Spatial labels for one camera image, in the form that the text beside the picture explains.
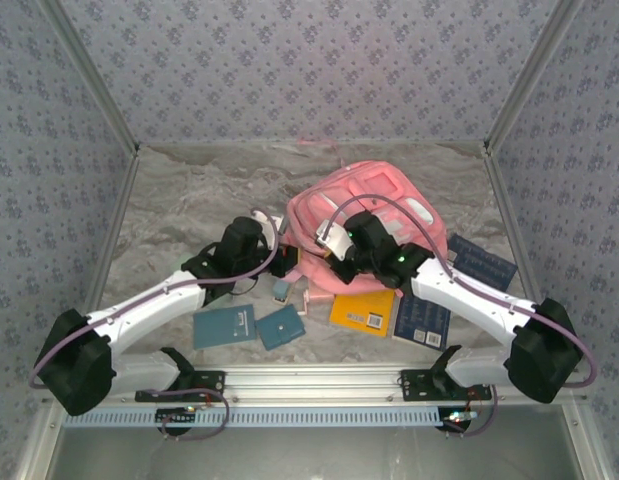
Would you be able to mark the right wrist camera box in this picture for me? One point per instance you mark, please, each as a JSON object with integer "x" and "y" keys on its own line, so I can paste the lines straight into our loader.
{"x": 334, "y": 242}

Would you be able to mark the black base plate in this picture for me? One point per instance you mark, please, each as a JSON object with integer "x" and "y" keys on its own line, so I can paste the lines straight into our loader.
{"x": 414, "y": 385}
{"x": 214, "y": 382}

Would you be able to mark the pink box sharpener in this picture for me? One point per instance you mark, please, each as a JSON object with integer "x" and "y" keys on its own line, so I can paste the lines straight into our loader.
{"x": 319, "y": 296}

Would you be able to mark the navy book with QR code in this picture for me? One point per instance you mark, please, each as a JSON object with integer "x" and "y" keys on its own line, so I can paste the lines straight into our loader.
{"x": 484, "y": 270}

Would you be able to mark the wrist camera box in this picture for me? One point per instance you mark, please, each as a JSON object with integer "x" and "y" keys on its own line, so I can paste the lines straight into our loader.
{"x": 269, "y": 220}
{"x": 334, "y": 242}

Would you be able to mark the teal snap wallet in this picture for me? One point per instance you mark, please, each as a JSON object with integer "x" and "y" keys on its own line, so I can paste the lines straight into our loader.
{"x": 281, "y": 327}

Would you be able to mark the aluminium mounting rail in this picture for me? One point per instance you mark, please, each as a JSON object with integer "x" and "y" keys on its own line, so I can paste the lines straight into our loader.
{"x": 309, "y": 382}

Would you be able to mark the teal hardcover notebook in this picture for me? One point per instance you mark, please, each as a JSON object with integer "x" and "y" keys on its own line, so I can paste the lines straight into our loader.
{"x": 224, "y": 327}

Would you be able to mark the aluminium side rail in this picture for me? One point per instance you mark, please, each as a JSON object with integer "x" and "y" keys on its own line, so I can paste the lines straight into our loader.
{"x": 504, "y": 200}
{"x": 114, "y": 220}

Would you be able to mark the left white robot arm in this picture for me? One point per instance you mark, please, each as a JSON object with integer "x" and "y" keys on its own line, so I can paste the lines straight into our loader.
{"x": 154, "y": 305}

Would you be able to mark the aluminium frame post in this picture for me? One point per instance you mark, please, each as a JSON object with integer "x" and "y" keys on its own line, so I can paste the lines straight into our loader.
{"x": 532, "y": 75}
{"x": 94, "y": 75}

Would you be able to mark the yellow book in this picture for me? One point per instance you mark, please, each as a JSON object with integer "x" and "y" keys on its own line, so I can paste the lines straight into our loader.
{"x": 359, "y": 310}

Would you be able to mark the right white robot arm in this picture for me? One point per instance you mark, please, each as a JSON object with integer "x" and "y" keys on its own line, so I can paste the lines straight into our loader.
{"x": 464, "y": 295}

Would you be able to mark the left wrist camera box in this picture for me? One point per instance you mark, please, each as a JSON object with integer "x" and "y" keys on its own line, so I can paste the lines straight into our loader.
{"x": 269, "y": 220}

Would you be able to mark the light blue stapler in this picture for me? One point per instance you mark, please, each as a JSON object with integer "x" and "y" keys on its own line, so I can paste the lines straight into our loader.
{"x": 280, "y": 292}

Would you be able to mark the pink backpack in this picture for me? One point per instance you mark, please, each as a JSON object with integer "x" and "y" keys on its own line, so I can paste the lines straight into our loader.
{"x": 389, "y": 185}

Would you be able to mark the black controller board with LED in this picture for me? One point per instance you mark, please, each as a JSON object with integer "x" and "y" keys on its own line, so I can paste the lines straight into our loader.
{"x": 456, "y": 416}
{"x": 176, "y": 416}

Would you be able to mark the navy book with barcode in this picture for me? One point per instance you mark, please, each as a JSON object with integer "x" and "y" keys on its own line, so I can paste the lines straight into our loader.
{"x": 421, "y": 320}

